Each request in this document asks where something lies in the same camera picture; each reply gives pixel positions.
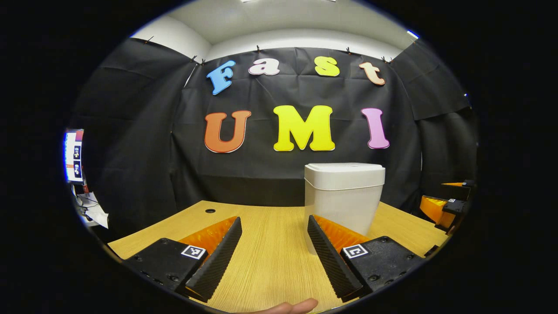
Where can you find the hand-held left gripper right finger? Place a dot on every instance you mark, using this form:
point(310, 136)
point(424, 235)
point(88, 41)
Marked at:
point(329, 264)

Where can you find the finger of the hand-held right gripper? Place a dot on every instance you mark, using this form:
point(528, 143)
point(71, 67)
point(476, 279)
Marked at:
point(431, 208)
point(457, 185)

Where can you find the white desktop garbage bin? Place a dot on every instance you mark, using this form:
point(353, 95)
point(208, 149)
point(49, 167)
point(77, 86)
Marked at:
point(344, 196)

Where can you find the white paper sheet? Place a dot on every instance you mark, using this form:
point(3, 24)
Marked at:
point(98, 216)

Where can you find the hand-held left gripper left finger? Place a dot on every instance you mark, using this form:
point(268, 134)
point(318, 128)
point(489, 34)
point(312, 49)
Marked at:
point(218, 264)

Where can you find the black backdrop cloth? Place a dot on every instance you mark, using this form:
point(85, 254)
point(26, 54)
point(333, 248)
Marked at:
point(261, 174)

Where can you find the wooden desktop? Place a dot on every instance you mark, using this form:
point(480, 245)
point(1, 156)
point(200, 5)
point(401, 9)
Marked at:
point(274, 257)

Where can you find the computer monitor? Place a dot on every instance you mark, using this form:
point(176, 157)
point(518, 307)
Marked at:
point(73, 155)

